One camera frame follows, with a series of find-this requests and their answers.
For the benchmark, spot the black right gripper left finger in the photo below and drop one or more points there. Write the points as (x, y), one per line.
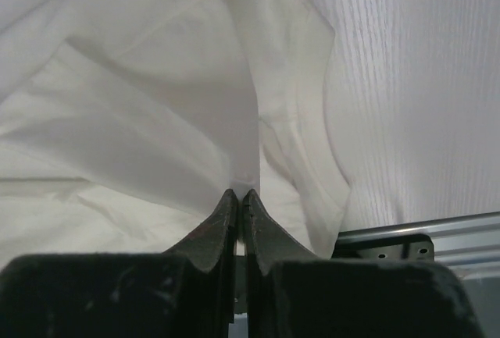
(185, 291)

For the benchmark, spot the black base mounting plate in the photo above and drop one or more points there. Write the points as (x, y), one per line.
(414, 247)

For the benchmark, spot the aluminium frame rail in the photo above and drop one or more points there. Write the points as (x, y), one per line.
(469, 245)

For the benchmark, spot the white t-shirt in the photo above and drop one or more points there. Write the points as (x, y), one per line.
(124, 121)

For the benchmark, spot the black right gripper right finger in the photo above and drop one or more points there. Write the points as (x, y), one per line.
(293, 293)

